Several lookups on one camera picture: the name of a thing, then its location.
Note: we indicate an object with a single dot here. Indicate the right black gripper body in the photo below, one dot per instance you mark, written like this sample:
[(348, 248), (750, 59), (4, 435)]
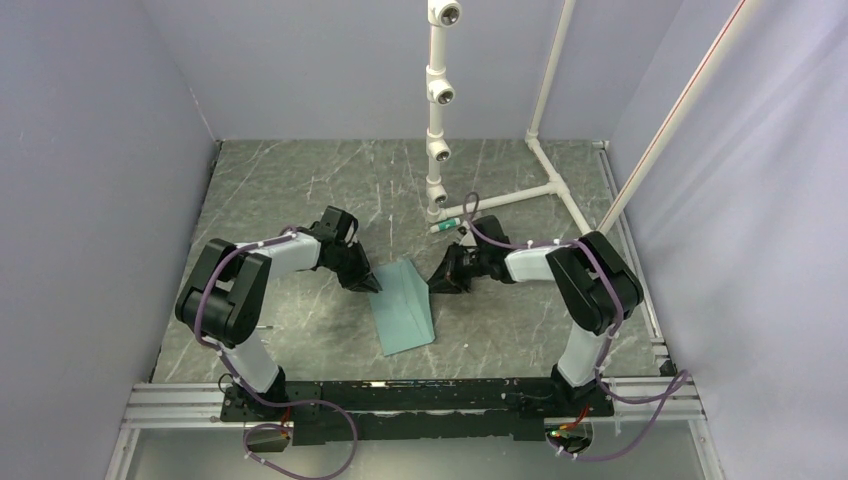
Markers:
[(471, 264)]

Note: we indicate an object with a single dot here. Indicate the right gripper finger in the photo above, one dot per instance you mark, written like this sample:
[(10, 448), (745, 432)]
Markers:
[(448, 285), (450, 263)]

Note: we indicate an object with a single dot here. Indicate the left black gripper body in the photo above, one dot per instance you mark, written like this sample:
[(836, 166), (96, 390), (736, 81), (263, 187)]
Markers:
[(343, 262)]

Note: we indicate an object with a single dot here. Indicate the green white glue stick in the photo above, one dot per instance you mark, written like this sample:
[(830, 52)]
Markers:
[(444, 225)]

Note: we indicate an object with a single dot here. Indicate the teal paper envelope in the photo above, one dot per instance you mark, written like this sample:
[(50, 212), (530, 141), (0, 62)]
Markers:
[(402, 310)]

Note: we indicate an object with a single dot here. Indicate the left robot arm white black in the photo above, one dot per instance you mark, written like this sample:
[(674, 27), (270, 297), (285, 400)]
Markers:
[(222, 299)]

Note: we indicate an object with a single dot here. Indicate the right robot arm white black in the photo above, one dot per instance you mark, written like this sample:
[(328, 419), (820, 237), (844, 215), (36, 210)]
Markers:
[(598, 288)]

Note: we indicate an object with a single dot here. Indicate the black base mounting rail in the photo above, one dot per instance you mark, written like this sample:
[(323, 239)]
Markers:
[(520, 408)]

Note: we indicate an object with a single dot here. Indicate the aluminium frame rail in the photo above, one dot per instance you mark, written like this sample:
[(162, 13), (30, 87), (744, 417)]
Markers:
[(198, 406)]

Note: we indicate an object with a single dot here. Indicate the white pvc pipe frame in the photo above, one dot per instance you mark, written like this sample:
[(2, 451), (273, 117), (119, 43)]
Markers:
[(621, 68)]

